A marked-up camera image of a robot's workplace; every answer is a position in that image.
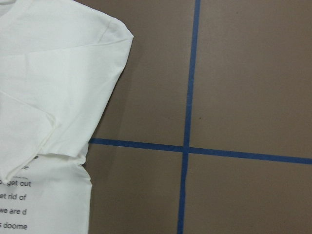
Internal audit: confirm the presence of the white long-sleeve printed shirt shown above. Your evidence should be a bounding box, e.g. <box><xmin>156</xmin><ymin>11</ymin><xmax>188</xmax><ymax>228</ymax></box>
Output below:
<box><xmin>0</xmin><ymin>0</ymin><xmax>133</xmax><ymax>234</ymax></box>

